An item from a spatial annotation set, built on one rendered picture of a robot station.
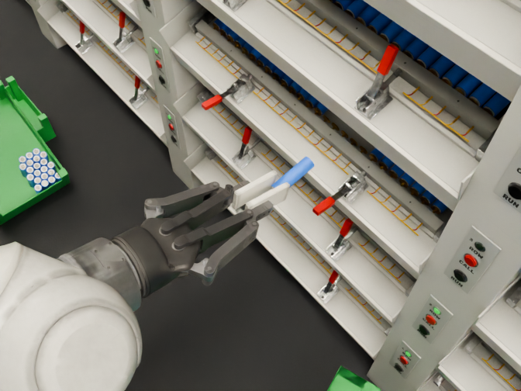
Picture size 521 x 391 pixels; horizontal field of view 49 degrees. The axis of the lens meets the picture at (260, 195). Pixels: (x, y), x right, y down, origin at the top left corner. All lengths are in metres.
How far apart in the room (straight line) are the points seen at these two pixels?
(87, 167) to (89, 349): 1.21
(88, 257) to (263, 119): 0.46
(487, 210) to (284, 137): 0.40
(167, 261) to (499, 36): 0.40
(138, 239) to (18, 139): 1.01
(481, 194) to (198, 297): 0.83
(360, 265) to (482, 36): 0.57
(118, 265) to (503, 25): 0.43
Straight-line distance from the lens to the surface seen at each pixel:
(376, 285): 1.04
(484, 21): 0.58
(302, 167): 0.77
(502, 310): 0.85
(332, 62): 0.78
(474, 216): 0.69
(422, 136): 0.72
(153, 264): 0.63
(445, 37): 0.59
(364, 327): 1.21
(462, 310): 0.84
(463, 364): 1.02
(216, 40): 1.05
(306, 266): 1.25
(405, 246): 0.86
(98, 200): 1.52
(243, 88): 0.99
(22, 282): 0.43
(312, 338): 1.31
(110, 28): 1.46
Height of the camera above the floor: 1.23
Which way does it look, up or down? 57 degrees down
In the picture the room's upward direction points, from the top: straight up
